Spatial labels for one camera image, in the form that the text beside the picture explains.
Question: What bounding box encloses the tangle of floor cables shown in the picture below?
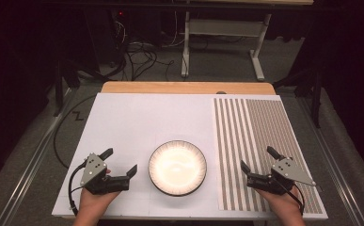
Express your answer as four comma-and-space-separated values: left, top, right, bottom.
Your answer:
107, 37, 176, 82

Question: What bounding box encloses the dark box with red light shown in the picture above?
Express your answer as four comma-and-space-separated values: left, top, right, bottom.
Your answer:
87, 8, 131, 64

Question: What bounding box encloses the white metal table frame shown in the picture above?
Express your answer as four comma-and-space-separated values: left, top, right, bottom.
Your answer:
173, 0, 315, 82

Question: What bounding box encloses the white board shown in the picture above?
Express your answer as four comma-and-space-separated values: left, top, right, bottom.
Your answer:
51, 92, 329, 220

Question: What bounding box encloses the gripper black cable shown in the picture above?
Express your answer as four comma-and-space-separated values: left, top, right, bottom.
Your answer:
277, 180, 306, 217
68, 161, 88, 218

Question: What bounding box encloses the person's right hand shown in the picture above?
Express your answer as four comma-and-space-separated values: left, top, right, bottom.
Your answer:
256, 186, 304, 219

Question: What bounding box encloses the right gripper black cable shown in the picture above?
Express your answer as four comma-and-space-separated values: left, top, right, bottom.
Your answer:
277, 180, 306, 217

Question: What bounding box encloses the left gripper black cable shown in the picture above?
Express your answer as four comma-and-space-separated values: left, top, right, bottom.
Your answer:
68, 161, 88, 218

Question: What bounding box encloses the striped grey and white mat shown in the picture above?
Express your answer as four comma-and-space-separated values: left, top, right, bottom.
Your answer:
213, 97, 324, 215

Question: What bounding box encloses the black metal stand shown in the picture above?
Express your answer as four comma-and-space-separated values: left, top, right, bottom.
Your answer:
273, 67, 324, 129
53, 59, 81, 118

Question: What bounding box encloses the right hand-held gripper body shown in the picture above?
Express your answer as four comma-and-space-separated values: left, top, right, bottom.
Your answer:
246, 157, 317, 196

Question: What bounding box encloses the aluminium floor rail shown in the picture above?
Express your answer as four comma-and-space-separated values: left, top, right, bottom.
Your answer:
295, 93, 364, 226
0, 88, 79, 226

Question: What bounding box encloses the long black floor cable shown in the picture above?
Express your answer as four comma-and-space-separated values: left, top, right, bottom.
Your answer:
53, 94, 98, 170

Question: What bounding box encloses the person's left hand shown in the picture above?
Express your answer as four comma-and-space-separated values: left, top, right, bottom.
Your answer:
75, 188, 121, 218

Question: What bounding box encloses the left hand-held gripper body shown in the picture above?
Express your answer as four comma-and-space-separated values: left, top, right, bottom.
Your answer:
80, 153, 131, 196

